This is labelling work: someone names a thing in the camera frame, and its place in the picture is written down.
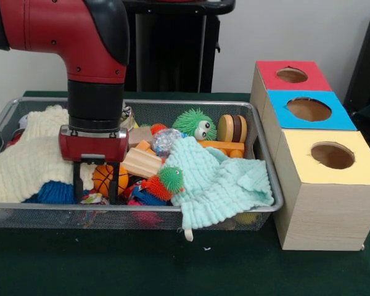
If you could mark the green and orange spiky caterpillar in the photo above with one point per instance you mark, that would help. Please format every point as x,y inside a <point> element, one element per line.
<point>169,177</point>

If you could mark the wooden box with three holes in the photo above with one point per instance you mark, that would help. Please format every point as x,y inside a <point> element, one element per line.
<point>327,216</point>

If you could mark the ridged wooden block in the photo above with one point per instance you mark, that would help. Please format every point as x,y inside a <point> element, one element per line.
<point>142,163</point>

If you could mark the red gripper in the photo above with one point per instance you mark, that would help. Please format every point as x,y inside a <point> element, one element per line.
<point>92,146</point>

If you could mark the cream muslin cloth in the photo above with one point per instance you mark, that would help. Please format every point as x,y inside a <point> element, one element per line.
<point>18,172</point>

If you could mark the clear mesh bin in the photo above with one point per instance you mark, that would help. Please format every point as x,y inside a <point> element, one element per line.
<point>34,217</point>

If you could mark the small orange basketball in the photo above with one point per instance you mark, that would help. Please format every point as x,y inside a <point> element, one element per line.
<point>103,182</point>

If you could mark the mint green muslin cloth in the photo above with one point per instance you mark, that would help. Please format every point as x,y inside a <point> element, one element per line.
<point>222,185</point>

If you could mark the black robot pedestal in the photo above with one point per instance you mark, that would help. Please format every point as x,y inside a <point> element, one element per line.
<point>172,46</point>

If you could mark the clear glitter ball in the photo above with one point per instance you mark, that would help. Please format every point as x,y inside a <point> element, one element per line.
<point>166,142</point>

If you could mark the wooden striped burger toy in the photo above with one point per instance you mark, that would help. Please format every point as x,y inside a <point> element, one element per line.
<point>232,128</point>

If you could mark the green spiky ball with eyes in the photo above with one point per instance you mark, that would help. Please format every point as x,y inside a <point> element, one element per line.
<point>188,123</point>

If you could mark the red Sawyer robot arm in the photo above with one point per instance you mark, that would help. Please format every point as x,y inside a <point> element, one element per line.
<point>80,46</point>

